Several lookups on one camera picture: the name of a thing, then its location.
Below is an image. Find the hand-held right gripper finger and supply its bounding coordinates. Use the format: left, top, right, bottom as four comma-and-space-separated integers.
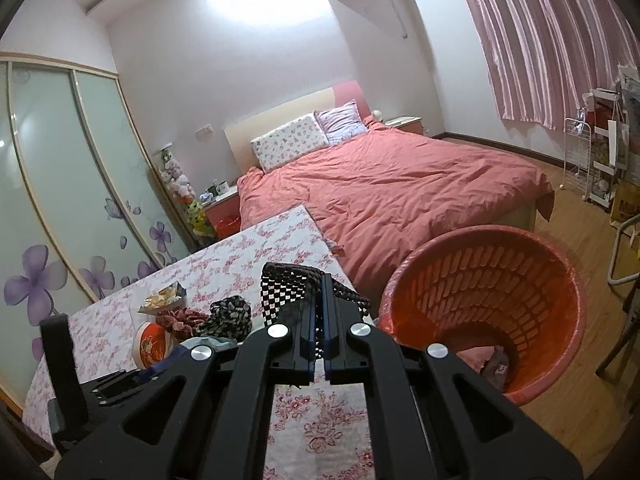
55, 274, 325, 480
324, 272, 584, 480

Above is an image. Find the black white checkered cloth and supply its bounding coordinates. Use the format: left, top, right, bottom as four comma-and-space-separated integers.
260, 261, 372, 335

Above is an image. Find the orange plastic basket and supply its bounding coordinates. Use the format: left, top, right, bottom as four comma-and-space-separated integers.
377, 225, 588, 407

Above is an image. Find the orange round tin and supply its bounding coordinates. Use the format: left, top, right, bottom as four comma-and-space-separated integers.
136, 321, 177, 371

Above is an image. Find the black white patterned cloth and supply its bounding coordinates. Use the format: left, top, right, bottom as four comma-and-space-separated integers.
197, 295, 253, 341

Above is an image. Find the red checked scrunchie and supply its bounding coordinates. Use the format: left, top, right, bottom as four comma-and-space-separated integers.
155, 306, 211, 344

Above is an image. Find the floral tablecloth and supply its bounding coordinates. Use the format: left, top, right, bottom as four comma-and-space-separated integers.
22, 203, 375, 480

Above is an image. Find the clear snack packet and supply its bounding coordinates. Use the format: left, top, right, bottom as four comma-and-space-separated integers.
139, 282, 187, 316

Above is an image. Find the pink cloth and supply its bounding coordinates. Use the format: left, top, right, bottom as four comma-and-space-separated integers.
457, 345, 501, 376

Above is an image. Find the pink white nightstand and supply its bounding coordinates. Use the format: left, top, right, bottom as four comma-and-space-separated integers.
202, 186, 242, 241
385, 116, 425, 136

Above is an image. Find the green yellow plush toy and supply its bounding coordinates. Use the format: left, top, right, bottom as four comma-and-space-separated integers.
186, 199, 210, 235

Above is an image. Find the grey cloth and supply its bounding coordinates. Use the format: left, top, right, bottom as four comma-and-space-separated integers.
481, 347, 512, 392

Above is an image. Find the salmon duvet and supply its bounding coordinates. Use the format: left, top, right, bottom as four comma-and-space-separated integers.
237, 120, 556, 293

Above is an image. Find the floral pillow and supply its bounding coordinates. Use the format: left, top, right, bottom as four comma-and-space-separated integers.
250, 114, 331, 173

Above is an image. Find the pink striped pillow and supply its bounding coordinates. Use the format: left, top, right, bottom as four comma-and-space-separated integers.
314, 100, 371, 145

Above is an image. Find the flower print sliding wardrobe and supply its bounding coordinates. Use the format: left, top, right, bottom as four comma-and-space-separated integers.
0, 52, 194, 413

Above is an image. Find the yellow cardboard box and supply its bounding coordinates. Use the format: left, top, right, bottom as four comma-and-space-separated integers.
610, 180, 640, 227

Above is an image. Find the white storage cart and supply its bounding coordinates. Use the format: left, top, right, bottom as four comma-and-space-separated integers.
587, 87, 631, 209

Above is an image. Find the pink striped curtain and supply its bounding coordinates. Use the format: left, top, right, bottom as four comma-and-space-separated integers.
445, 0, 640, 131

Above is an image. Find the beige pink bed frame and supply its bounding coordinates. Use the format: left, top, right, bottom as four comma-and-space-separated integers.
223, 80, 539, 234

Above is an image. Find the grey metal tube frame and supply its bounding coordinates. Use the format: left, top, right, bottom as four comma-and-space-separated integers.
595, 220, 640, 377

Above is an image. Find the white wire rack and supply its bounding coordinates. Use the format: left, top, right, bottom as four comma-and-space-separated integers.
563, 116, 594, 196

